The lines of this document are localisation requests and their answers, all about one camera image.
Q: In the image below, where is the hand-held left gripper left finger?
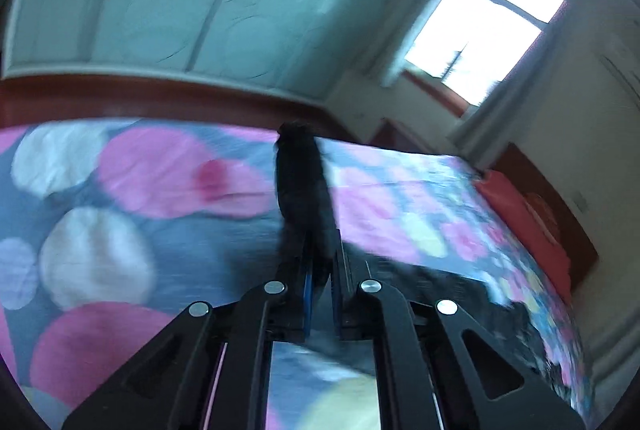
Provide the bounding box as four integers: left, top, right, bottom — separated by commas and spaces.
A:
62, 254, 315, 430

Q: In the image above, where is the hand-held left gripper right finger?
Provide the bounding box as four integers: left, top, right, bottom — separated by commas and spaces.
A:
331, 252, 587, 430

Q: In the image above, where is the black puffer jacket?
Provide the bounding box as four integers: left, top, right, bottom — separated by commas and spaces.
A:
272, 121, 506, 378

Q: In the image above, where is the polka dot bed sheet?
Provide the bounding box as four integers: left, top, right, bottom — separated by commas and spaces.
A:
0, 117, 587, 430

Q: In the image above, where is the red pillow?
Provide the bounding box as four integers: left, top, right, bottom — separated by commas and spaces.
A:
474, 169, 573, 306

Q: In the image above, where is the dark wooden headboard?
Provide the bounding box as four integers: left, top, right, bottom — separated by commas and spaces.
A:
0, 75, 601, 292

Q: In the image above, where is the window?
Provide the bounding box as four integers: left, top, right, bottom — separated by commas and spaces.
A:
385, 0, 572, 112

